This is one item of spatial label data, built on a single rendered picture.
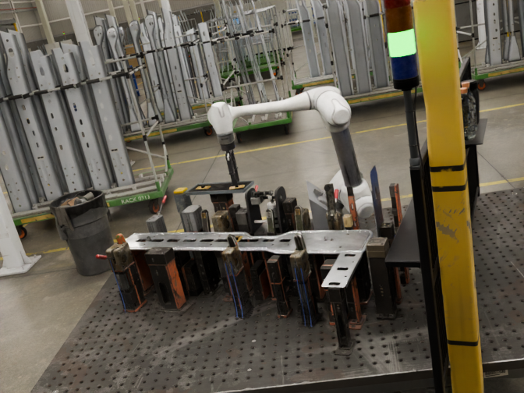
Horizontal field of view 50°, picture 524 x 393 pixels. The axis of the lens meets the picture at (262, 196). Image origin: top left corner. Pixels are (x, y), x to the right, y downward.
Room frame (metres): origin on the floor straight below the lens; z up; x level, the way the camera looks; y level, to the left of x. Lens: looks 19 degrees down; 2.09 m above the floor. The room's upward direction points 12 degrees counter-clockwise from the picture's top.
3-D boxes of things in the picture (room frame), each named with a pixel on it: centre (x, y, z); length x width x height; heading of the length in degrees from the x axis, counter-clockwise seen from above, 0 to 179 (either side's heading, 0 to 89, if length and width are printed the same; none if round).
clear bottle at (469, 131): (2.06, -0.82, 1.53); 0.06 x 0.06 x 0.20
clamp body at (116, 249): (2.67, 0.78, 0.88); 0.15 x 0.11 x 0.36; 153
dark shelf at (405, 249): (2.34, -0.72, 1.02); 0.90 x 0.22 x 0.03; 153
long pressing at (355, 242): (2.57, 0.19, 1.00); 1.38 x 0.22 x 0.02; 63
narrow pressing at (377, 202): (2.22, -0.48, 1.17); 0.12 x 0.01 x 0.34; 153
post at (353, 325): (2.11, -0.29, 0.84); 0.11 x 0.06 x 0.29; 153
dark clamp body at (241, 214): (2.76, 0.11, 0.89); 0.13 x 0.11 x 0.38; 153
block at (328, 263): (2.16, -0.23, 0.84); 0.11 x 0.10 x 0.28; 153
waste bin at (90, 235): (4.97, 1.67, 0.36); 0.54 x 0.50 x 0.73; 172
